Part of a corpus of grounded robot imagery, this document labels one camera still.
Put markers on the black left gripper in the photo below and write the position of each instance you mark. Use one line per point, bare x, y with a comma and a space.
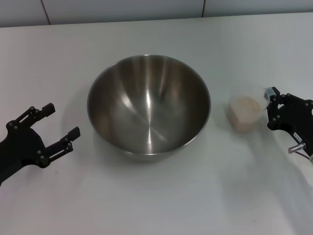
22, 149

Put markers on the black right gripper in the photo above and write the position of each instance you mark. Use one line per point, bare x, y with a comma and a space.
296, 117

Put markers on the clear plastic cup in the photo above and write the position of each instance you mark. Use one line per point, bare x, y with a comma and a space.
244, 115

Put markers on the stainless steel mixing bowl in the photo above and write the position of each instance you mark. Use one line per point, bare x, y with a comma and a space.
146, 110

